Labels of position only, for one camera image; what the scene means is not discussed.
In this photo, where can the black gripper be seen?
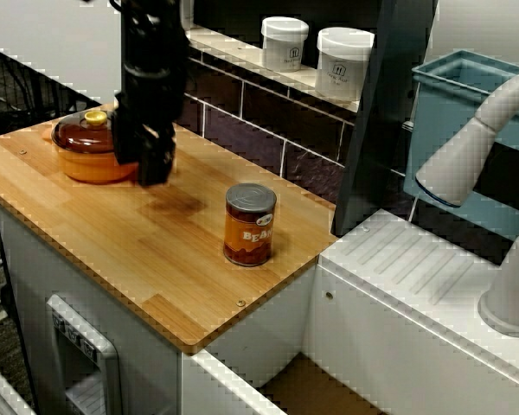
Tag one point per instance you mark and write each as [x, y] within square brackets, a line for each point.
[155, 95]

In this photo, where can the orange plastic pot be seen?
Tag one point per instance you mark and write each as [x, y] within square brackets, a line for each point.
[91, 168]

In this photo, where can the brown lid with yellow knob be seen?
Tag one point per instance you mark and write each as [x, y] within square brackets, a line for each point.
[78, 134]

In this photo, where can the orange beans can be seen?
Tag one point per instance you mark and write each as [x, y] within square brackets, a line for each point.
[248, 233]

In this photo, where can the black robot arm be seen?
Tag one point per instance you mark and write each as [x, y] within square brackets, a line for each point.
[151, 34]

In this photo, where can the dark tiled backsplash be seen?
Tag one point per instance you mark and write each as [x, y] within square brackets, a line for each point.
[251, 129]

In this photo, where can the beige shelf ledge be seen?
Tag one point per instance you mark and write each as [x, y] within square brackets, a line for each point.
[242, 54]

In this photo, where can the white plain container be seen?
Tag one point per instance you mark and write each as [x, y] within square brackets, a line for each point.
[187, 13]

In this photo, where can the white labelled jar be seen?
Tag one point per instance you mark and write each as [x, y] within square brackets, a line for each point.
[344, 65]
[284, 43]

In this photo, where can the grey dishwasher door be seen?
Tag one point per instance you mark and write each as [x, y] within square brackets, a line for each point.
[108, 367]

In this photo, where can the white kitchen cabinet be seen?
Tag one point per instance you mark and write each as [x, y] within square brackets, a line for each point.
[155, 380]

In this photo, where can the dark grey upright panel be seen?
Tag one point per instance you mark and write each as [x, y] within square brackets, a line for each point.
[372, 129]

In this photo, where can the white sink unit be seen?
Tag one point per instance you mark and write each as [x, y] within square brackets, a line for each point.
[393, 259]

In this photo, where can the teal plastic bin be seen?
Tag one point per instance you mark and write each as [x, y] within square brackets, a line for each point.
[424, 129]

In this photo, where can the grey toy faucet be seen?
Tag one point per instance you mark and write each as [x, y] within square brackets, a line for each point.
[450, 168]

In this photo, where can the aluminium frame rail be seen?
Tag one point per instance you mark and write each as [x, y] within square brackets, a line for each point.
[0, 395]

